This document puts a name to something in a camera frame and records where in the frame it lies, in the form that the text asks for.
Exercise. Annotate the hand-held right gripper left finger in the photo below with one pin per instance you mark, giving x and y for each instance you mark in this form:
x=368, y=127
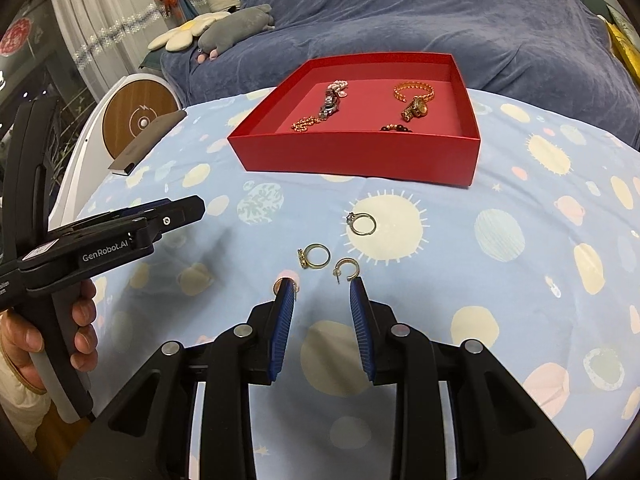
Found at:
x=280, y=330

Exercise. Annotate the yellow pillow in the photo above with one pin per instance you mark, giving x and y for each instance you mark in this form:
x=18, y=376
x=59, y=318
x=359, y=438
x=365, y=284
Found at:
x=625, y=45

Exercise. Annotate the grey plush toy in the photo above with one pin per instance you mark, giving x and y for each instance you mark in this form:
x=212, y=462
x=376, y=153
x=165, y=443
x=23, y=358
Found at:
x=235, y=27

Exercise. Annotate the grey flat box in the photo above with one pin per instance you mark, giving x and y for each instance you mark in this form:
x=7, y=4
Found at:
x=145, y=140

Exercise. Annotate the blue velvet blanket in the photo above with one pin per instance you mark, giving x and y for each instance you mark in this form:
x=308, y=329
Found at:
x=425, y=10

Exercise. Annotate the red cardboard box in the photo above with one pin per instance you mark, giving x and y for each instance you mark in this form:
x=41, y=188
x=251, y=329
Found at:
x=350, y=155

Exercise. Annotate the white device with wooden disc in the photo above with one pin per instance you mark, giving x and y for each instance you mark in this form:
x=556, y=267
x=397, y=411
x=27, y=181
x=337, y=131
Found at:
x=135, y=115

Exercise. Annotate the gold wristwatch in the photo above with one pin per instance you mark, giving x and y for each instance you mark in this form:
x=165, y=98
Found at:
x=416, y=107

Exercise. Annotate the person's left hand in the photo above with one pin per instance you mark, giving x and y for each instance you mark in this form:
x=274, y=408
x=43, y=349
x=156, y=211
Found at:
x=25, y=345

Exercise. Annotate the flower-shaped plush cushion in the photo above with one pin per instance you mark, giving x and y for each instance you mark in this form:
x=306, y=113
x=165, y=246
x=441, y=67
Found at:
x=180, y=35

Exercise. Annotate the gold bangle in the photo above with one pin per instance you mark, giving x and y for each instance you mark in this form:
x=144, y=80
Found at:
x=400, y=92

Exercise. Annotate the blue printed bed sheet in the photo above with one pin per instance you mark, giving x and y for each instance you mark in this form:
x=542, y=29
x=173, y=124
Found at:
x=500, y=285

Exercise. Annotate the white lace curtain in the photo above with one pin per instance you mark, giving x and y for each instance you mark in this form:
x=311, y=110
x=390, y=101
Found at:
x=100, y=20

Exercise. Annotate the person's left forearm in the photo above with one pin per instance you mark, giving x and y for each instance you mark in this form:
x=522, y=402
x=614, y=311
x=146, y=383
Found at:
x=15, y=410

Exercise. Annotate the grey patterned pillow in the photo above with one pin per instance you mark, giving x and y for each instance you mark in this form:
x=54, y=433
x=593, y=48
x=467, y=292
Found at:
x=622, y=17

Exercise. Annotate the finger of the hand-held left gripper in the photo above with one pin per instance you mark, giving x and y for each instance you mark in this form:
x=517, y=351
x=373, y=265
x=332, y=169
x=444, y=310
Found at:
x=125, y=211
x=175, y=215

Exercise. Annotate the green sofa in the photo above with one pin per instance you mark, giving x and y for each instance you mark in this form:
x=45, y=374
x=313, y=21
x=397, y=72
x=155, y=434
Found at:
x=592, y=2

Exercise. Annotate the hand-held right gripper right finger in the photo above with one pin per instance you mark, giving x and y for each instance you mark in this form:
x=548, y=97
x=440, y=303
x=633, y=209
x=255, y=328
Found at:
x=361, y=330

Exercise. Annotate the red round window ornament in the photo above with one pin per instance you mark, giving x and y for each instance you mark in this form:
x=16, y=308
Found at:
x=15, y=35

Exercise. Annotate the gold hoop earring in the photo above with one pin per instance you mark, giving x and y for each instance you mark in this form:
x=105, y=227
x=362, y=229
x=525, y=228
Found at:
x=350, y=260
x=274, y=288

